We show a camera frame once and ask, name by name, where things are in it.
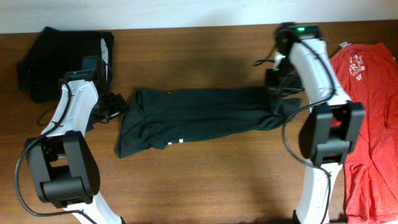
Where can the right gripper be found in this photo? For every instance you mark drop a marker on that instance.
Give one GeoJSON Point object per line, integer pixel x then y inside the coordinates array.
{"type": "Point", "coordinates": [277, 84]}

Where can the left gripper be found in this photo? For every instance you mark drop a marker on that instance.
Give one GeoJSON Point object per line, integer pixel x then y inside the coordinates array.
{"type": "Point", "coordinates": [119, 106]}

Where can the dark green Nike t-shirt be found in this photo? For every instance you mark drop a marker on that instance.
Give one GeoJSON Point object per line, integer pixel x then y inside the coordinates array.
{"type": "Point", "coordinates": [159, 118]}

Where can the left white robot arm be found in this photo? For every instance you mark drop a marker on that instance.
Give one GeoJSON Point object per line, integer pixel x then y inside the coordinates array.
{"type": "Point", "coordinates": [63, 169]}

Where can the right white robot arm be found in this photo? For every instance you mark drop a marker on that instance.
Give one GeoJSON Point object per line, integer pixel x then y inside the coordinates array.
{"type": "Point", "coordinates": [331, 130]}

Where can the folded black clothes stack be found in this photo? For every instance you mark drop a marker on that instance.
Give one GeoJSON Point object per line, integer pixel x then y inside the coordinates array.
{"type": "Point", "coordinates": [55, 53]}

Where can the white t-shirt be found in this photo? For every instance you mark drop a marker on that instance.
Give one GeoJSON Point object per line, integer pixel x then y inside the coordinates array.
{"type": "Point", "coordinates": [344, 44]}

